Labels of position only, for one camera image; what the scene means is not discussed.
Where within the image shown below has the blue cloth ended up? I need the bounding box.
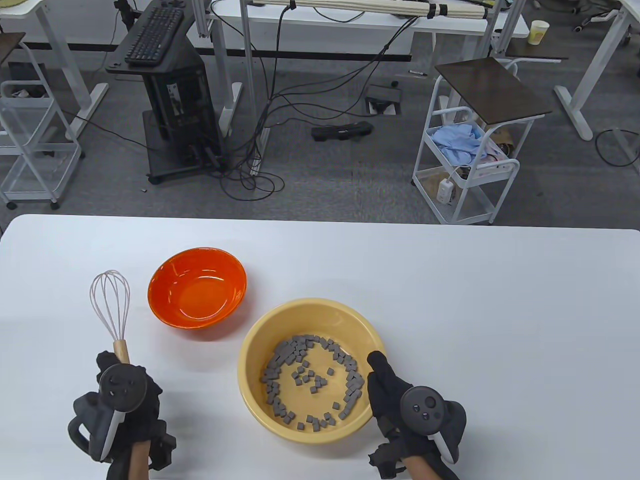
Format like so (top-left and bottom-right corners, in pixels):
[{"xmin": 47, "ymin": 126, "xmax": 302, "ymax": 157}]
[{"xmin": 431, "ymin": 124, "xmax": 485, "ymax": 167}]

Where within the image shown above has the black keyboard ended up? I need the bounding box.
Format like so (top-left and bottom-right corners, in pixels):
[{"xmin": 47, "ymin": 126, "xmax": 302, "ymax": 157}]
[{"xmin": 124, "ymin": 6, "xmax": 185, "ymax": 67}]

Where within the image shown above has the pile of grey toy blocks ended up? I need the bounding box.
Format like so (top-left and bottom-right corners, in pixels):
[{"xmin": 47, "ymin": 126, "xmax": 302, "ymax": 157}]
[{"xmin": 260, "ymin": 334, "xmax": 363, "ymax": 432}]

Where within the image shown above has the black power strip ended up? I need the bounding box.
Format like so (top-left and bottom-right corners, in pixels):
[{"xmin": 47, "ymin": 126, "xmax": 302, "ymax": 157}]
[{"xmin": 311, "ymin": 120, "xmax": 375, "ymax": 142}]

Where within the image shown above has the orange plastic bowl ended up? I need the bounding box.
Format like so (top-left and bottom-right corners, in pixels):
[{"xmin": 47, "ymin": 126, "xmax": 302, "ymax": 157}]
[{"xmin": 147, "ymin": 246, "xmax": 248, "ymax": 330}]

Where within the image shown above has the person's left hand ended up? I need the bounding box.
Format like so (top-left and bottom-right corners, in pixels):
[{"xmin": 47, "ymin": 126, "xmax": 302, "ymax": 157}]
[{"xmin": 95, "ymin": 350, "xmax": 177, "ymax": 480}]

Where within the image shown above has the person's right forearm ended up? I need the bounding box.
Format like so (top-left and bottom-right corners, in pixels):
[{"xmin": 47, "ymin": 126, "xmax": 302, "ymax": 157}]
[{"xmin": 404, "ymin": 454, "xmax": 443, "ymax": 480}]

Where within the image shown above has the white desk with angled leg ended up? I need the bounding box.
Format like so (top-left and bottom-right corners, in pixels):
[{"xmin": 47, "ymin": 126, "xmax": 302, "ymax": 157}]
[{"xmin": 0, "ymin": 0, "xmax": 110, "ymax": 141}]

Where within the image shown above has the wire whisk with wooden handle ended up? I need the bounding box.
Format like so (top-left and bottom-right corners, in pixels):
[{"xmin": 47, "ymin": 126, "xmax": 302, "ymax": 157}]
[{"xmin": 90, "ymin": 270, "xmax": 132, "ymax": 365}]

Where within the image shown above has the floor socket box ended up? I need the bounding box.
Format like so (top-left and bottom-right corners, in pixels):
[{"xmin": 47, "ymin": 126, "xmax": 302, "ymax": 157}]
[{"xmin": 365, "ymin": 84, "xmax": 404, "ymax": 116}]

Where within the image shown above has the tangle of black cables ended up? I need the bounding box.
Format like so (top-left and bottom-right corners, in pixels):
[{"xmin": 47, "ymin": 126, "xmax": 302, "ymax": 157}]
[{"xmin": 207, "ymin": 0, "xmax": 421, "ymax": 202}]

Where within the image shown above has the white desk with long foot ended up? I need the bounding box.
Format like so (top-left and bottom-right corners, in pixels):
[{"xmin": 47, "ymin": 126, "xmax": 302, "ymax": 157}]
[{"xmin": 554, "ymin": 0, "xmax": 640, "ymax": 141}]

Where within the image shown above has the white cart with brown top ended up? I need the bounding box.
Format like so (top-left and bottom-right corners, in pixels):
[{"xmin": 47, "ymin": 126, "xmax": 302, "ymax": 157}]
[{"xmin": 412, "ymin": 56, "xmax": 553, "ymax": 225}]

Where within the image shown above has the dark brown side table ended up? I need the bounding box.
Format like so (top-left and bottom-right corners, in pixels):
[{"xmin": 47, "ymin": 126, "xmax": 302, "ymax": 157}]
[{"xmin": 0, "ymin": 32, "xmax": 27, "ymax": 66}]

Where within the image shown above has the yellow plastic basin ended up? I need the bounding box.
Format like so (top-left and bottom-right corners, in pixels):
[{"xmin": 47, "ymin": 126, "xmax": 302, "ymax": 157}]
[{"xmin": 237, "ymin": 298, "xmax": 388, "ymax": 446}]

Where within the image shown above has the white mesh rolling cart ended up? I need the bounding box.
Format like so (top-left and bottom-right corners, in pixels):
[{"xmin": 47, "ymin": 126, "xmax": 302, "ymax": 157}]
[{"xmin": 0, "ymin": 80, "xmax": 83, "ymax": 211}]

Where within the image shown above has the black cable loop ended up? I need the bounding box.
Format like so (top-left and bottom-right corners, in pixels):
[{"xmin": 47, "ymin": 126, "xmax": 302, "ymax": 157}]
[{"xmin": 595, "ymin": 127, "xmax": 640, "ymax": 168}]

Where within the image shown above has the person's right hand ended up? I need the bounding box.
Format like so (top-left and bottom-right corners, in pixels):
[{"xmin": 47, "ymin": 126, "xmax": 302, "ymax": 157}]
[{"xmin": 367, "ymin": 351, "xmax": 458, "ymax": 480}]

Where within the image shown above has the black grey hand controller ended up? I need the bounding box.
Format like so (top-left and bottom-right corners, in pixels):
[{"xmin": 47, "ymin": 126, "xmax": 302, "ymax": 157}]
[
  {"xmin": 68, "ymin": 363, "xmax": 148, "ymax": 463},
  {"xmin": 400, "ymin": 386, "xmax": 468, "ymax": 463}
]

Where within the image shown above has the person's left forearm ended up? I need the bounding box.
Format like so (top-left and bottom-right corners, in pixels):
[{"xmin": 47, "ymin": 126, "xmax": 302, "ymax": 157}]
[{"xmin": 127, "ymin": 440, "xmax": 151, "ymax": 480}]

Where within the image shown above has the black computer cart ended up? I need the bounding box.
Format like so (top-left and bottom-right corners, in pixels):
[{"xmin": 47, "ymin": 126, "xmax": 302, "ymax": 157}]
[{"xmin": 105, "ymin": 0, "xmax": 226, "ymax": 185}]

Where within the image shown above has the white desk with metal legs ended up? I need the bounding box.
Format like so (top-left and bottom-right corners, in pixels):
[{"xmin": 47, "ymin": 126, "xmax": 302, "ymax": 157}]
[{"xmin": 192, "ymin": 0, "xmax": 531, "ymax": 177}]

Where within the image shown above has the office chair base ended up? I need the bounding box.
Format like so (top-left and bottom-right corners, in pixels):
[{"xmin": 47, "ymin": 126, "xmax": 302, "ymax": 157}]
[{"xmin": 574, "ymin": 0, "xmax": 618, "ymax": 33}]

